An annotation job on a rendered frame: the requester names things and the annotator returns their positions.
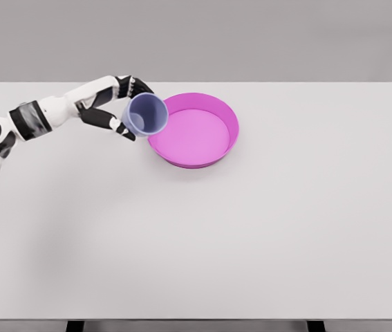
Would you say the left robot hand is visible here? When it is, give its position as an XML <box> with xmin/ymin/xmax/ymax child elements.
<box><xmin>62</xmin><ymin>75</ymin><xmax>156</xmax><ymax>142</ymax></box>

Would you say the lavender blue cup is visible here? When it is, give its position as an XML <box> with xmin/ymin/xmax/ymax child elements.
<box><xmin>120</xmin><ymin>92</ymin><xmax>169</xmax><ymax>138</ymax></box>

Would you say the pink round plate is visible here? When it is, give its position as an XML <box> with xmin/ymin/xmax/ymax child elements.
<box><xmin>147</xmin><ymin>92</ymin><xmax>241</xmax><ymax>170</ymax></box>

